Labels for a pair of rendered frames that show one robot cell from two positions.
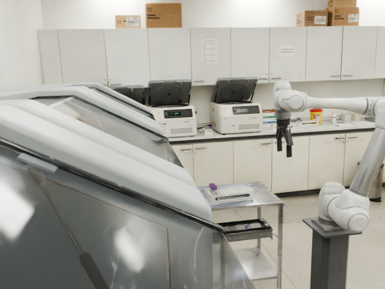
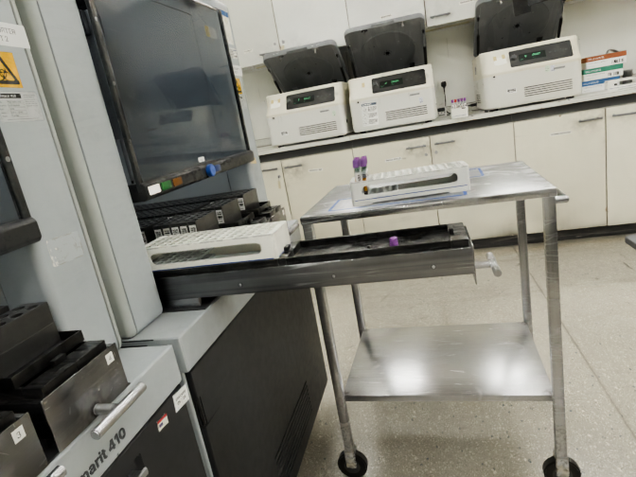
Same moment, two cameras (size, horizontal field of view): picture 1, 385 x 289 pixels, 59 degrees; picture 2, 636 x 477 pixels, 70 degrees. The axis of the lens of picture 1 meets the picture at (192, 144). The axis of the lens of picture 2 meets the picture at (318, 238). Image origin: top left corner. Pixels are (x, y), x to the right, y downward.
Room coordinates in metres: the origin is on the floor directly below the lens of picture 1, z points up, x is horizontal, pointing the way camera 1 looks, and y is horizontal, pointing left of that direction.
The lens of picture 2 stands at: (0.99, -0.50, 1.06)
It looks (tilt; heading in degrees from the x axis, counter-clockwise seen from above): 15 degrees down; 25
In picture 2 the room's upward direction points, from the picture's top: 10 degrees counter-clockwise
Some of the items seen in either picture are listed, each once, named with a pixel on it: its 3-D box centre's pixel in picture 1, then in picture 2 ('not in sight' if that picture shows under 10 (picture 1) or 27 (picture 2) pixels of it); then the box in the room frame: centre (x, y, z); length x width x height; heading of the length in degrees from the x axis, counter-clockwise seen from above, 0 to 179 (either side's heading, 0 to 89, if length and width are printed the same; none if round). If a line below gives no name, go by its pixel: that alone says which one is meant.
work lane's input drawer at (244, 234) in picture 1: (213, 234); (303, 265); (1.76, -0.10, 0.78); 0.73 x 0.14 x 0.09; 100
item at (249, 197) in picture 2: not in sight; (248, 201); (2.17, 0.25, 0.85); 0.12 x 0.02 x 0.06; 9
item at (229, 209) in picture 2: not in sight; (228, 213); (2.02, 0.22, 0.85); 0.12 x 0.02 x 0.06; 9
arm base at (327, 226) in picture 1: (329, 219); not in sight; (2.02, -0.85, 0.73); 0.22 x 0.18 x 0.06; 10
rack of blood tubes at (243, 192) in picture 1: (230, 195); (408, 183); (2.17, -0.24, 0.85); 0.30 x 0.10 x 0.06; 103
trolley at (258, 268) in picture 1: (231, 247); (438, 317); (2.28, -0.26, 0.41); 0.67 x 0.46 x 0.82; 98
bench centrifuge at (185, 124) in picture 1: (170, 106); (390, 76); (4.34, 0.26, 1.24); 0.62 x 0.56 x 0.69; 10
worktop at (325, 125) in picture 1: (239, 131); (531, 105); (4.49, -0.63, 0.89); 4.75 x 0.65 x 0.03; 100
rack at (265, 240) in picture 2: not in sight; (215, 249); (1.73, 0.08, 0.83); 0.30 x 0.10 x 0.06; 100
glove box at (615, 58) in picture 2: (269, 111); (603, 58); (4.73, -1.08, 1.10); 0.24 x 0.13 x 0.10; 98
